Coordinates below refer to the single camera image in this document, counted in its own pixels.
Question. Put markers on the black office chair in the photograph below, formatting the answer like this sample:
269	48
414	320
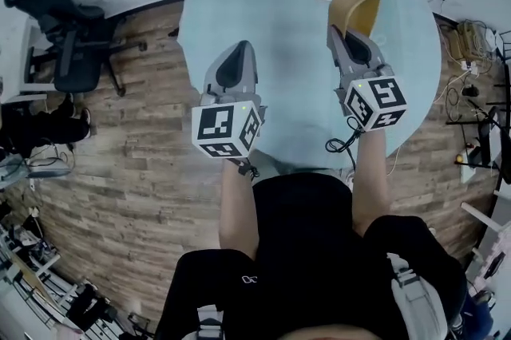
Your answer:
72	39

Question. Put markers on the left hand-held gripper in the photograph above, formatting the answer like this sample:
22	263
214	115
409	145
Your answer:
217	123

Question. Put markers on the person's black shirt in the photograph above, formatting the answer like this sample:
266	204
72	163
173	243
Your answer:
311	250

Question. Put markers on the person's left forearm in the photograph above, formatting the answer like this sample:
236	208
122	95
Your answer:
238	210

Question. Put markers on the black metal stand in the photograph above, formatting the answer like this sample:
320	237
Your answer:
485	119

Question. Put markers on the white metal rack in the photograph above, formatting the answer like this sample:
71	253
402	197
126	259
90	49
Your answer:
36	270

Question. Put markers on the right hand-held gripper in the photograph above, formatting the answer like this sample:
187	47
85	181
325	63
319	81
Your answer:
375	99

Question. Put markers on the person's right forearm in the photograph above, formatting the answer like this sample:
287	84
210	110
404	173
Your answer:
371	179

